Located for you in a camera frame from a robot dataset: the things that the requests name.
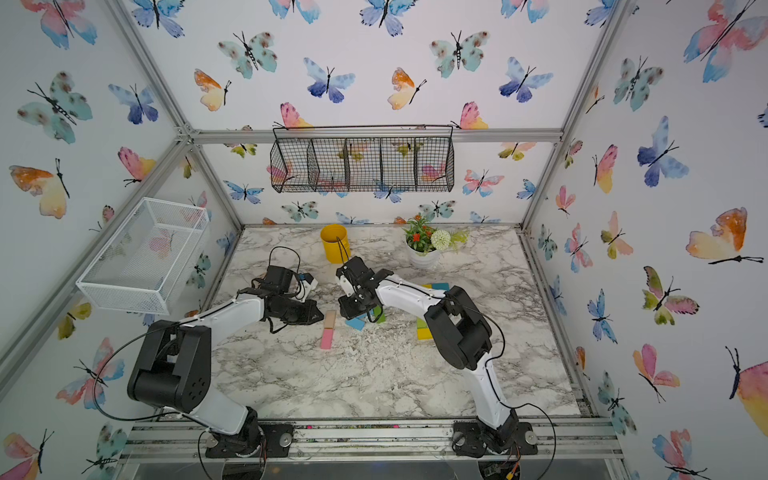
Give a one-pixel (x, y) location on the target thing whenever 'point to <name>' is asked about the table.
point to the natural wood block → (330, 319)
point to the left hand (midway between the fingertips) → (325, 313)
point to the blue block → (357, 323)
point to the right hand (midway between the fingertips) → (345, 308)
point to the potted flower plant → (425, 243)
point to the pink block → (327, 339)
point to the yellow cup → (336, 243)
